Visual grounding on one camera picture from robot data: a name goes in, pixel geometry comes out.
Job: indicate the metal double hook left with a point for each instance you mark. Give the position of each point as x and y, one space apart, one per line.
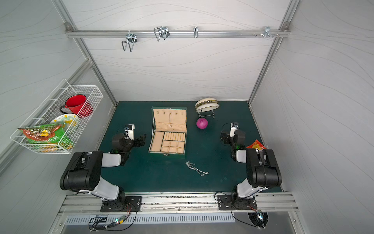
129 42

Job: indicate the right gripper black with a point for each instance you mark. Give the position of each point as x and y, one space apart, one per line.
225 137

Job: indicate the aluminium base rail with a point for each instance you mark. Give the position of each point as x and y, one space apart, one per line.
180 203

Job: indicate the purple ball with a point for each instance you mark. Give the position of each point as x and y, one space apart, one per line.
202 123

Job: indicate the green snack bag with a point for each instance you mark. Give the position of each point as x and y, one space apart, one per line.
48 134

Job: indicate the yellow patterned plate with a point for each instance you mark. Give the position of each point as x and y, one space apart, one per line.
68 121

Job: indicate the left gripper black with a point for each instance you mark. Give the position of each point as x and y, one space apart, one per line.
136 141

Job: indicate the red snack packet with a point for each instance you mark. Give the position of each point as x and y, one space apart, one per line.
257 145

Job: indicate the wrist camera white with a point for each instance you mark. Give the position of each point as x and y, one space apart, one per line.
234 126
129 130

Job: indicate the green jewelry box beige lining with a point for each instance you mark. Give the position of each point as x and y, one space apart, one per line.
169 131

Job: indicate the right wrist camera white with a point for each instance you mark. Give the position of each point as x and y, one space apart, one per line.
234 126

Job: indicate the aluminium top rail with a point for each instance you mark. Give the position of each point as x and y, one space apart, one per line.
174 34

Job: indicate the red mug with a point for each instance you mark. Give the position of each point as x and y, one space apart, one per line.
78 105

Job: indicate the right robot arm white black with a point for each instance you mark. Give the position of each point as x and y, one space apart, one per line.
262 172

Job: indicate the metal double hook middle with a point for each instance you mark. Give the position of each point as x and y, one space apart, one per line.
161 32

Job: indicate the small metal hook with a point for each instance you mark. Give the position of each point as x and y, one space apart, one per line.
195 32

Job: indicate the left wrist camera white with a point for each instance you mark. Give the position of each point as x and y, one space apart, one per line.
129 130

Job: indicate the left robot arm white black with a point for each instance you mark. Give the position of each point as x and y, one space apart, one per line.
83 174

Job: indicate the metal bracket hook right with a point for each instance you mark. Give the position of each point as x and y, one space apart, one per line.
267 34

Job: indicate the metal double hook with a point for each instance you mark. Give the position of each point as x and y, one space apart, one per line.
129 42
161 32

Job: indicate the white wire wall basket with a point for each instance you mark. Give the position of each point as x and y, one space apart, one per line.
49 110

